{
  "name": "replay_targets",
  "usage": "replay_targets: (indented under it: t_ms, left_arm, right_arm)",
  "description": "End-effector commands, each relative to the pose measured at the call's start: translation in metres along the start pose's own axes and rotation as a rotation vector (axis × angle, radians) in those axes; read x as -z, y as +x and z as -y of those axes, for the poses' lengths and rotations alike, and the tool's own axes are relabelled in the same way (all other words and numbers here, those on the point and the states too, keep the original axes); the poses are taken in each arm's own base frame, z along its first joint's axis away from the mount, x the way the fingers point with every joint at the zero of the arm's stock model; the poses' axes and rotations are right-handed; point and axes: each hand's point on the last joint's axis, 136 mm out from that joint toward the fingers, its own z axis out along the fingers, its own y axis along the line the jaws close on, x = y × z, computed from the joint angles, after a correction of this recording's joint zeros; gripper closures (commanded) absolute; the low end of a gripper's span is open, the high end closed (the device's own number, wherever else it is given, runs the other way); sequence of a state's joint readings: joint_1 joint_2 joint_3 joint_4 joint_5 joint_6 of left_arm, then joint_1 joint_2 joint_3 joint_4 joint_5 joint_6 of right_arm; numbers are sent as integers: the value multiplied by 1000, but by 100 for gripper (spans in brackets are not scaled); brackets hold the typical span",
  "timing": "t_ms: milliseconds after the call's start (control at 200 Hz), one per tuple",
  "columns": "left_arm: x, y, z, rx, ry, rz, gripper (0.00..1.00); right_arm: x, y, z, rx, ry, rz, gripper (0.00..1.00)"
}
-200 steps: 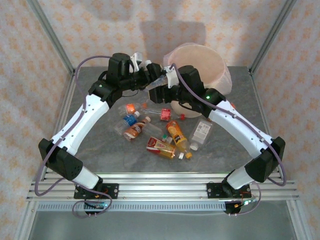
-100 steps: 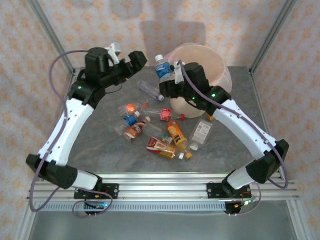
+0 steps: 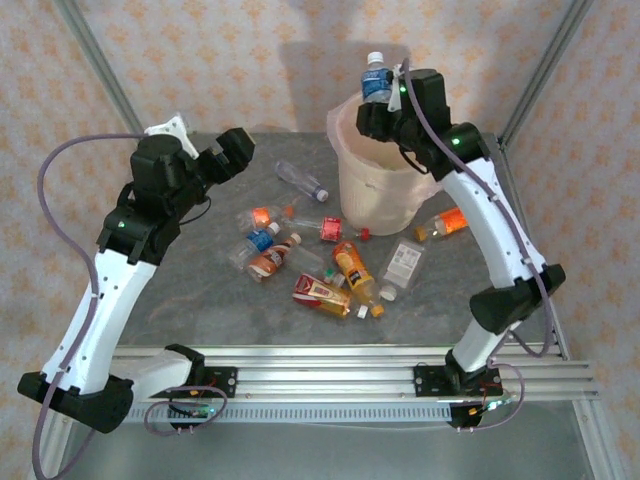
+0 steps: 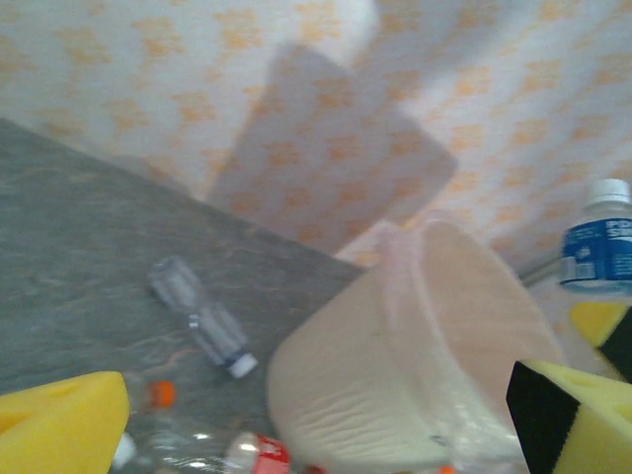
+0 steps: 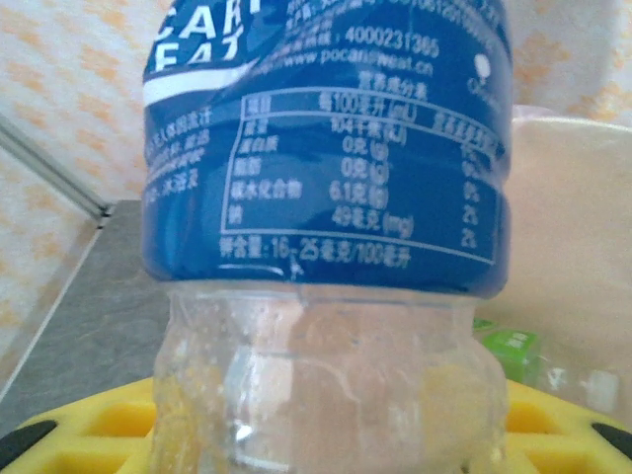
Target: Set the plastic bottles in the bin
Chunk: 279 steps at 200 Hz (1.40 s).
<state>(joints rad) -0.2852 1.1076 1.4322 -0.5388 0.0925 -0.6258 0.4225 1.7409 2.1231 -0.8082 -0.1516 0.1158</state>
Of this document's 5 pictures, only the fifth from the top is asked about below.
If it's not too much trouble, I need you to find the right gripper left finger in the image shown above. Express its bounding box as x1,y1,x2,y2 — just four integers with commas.
0,377,159,474

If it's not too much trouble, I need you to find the square bottle green label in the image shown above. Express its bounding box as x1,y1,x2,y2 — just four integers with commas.
471,315,624,419

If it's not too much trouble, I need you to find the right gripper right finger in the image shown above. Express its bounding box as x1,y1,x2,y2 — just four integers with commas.
504,380,632,474

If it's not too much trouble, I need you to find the large blue-label bottle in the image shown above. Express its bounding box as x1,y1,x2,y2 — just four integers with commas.
139,0,515,474

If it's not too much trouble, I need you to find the cream plastic bin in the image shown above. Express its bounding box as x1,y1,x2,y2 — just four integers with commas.
508,102,632,401

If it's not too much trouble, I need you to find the white bin with plastic liner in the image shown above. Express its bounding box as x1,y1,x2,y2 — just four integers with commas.
508,102,632,401

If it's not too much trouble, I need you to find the aluminium frame post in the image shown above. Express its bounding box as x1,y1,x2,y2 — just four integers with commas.
0,112,114,231

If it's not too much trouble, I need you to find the aluminium table side rail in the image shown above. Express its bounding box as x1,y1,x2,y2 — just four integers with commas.
0,216,108,396

